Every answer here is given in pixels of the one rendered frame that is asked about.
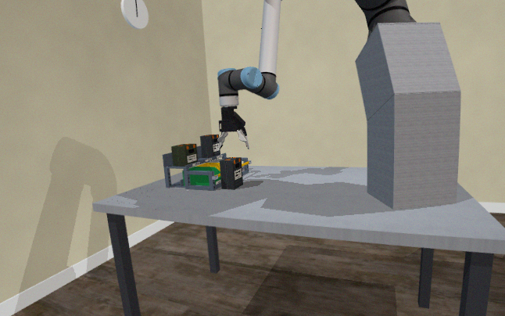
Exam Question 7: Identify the green open bin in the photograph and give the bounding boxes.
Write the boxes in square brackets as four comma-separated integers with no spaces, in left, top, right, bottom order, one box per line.
[189,167,221,186]

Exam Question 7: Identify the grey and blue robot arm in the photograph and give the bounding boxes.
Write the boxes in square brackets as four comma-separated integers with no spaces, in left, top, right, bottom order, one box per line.
[217,0,416,107]

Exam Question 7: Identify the yellow bin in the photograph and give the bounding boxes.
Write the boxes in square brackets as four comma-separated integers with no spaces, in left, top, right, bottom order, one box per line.
[197,163,220,171]

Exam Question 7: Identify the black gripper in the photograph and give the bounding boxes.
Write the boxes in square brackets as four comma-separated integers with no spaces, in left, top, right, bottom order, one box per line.
[217,106,249,149]

